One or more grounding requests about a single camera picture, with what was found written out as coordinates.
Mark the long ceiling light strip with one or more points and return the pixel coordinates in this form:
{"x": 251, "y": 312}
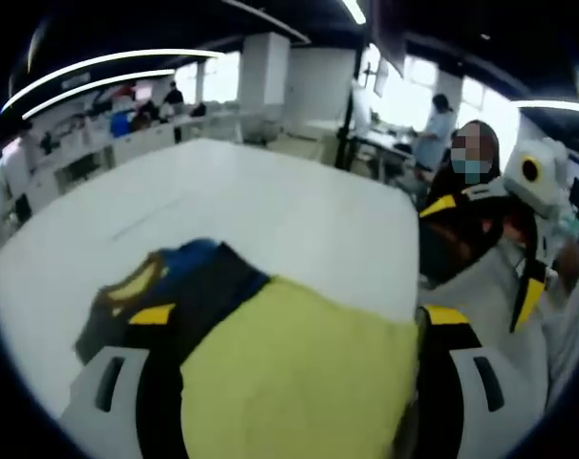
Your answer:
{"x": 127, "y": 76}
{"x": 127, "y": 56}

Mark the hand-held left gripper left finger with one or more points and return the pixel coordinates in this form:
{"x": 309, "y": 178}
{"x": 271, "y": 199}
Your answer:
{"x": 148, "y": 382}

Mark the yellow blue grey garment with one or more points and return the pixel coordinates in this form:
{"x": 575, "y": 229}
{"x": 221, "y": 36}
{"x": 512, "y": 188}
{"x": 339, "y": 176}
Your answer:
{"x": 294, "y": 363}

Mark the row of white desks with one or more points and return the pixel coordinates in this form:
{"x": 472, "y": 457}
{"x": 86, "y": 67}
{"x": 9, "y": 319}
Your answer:
{"x": 141, "y": 143}

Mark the narrow white pillar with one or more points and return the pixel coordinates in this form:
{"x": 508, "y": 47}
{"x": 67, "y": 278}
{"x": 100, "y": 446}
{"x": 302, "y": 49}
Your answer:
{"x": 264, "y": 72}

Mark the dark hanging display screen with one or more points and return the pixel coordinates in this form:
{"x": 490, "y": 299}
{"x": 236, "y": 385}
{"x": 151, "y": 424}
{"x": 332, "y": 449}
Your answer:
{"x": 390, "y": 38}

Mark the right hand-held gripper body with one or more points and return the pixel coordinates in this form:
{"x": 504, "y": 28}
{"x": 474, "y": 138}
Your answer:
{"x": 550, "y": 191}

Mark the small grey monitor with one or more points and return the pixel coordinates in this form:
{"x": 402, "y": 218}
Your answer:
{"x": 381, "y": 76}

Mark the black stand pole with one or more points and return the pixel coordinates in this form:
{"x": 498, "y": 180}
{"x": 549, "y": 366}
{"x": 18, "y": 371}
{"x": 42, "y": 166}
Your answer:
{"x": 351, "y": 115}

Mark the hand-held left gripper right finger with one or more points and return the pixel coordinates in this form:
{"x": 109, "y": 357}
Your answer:
{"x": 442, "y": 382}

